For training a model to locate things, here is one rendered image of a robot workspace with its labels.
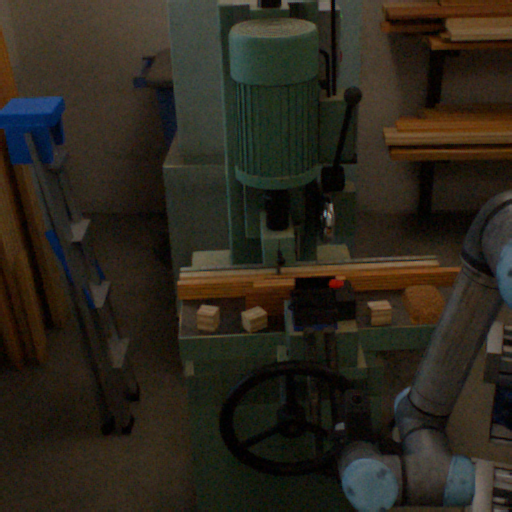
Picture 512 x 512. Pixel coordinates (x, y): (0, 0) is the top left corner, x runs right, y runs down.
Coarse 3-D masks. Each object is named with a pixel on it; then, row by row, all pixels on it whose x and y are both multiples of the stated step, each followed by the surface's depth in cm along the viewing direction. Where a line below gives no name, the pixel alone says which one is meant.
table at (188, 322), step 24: (192, 312) 172; (240, 312) 172; (360, 312) 170; (192, 336) 164; (216, 336) 164; (240, 336) 164; (264, 336) 164; (360, 336) 165; (384, 336) 166; (408, 336) 166; (360, 360) 160
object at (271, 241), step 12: (264, 216) 176; (264, 228) 170; (288, 228) 170; (264, 240) 166; (276, 240) 166; (288, 240) 166; (264, 252) 168; (276, 252) 168; (288, 252) 168; (264, 264) 169; (276, 264) 169; (288, 264) 169
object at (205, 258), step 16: (192, 256) 217; (208, 256) 216; (224, 256) 215; (320, 256) 214; (336, 256) 213; (192, 368) 171; (368, 368) 170; (192, 384) 170; (208, 384) 170; (224, 384) 170; (272, 384) 171; (304, 384) 171; (320, 384) 171; (352, 384) 172; (368, 384) 172; (192, 400) 172; (208, 400) 172; (240, 400) 172; (256, 400) 173; (272, 400) 173; (304, 400) 173
